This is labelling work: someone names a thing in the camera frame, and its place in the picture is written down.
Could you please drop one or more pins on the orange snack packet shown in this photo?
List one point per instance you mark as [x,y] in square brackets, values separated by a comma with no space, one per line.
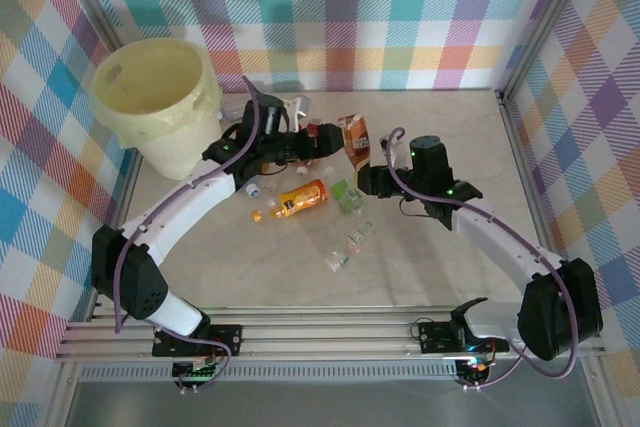
[357,139]

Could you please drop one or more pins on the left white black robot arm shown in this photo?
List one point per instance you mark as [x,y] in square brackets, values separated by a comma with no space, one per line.
[175,212]

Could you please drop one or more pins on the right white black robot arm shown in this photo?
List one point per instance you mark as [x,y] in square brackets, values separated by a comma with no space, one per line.
[500,242]

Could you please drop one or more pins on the green label plastic bottle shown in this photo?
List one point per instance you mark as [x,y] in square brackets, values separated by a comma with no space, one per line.
[345,194]

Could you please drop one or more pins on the small bottle green white label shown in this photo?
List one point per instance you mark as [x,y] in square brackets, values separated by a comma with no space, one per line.
[361,233]
[337,259]

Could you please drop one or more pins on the orange bottle with black label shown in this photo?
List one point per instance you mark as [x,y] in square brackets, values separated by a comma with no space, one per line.
[302,198]

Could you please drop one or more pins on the blue white bottle cap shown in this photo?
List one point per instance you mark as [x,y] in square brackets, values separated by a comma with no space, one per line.
[252,190]

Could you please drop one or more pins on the white plate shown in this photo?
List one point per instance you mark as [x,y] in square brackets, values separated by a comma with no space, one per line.
[185,157]

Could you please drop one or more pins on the cream plastic bucket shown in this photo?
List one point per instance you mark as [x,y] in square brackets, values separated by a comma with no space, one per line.
[150,77]

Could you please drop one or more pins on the small circuit board green lights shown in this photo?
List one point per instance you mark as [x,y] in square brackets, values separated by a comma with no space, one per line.
[472,367]
[195,372]

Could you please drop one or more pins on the aluminium table side rail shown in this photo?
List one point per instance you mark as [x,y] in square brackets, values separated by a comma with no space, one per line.
[525,172]
[129,182]

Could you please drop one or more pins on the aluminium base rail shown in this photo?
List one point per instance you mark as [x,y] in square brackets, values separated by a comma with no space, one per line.
[325,337]

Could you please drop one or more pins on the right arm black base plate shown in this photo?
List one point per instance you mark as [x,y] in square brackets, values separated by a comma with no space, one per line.
[435,337]

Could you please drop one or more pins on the aluminium frame post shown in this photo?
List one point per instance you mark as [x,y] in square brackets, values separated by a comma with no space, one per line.
[545,22]
[95,2]

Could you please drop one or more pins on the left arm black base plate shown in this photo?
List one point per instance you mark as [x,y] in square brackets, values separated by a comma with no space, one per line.
[225,337]

